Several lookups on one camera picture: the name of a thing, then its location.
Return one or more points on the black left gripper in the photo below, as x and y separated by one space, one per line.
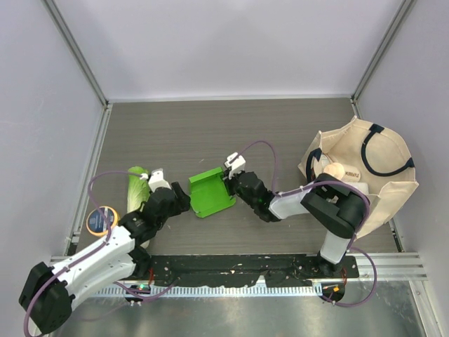
182 200

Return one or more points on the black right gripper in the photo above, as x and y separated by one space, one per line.
228 182

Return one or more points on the green paper box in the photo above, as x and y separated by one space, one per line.
208 193

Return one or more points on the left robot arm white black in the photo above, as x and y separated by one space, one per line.
52 293

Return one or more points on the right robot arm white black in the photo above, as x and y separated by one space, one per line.
341 208

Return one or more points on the napa cabbage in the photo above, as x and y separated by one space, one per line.
138 190

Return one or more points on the round blue yellow tin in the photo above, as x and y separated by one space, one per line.
96 224

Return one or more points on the beige cap bottle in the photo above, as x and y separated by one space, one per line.
335 170

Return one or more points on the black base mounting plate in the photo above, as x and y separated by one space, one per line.
238 271

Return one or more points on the beige canvas tote bag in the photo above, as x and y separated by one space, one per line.
380 155

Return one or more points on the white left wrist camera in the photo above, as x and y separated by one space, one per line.
155 180

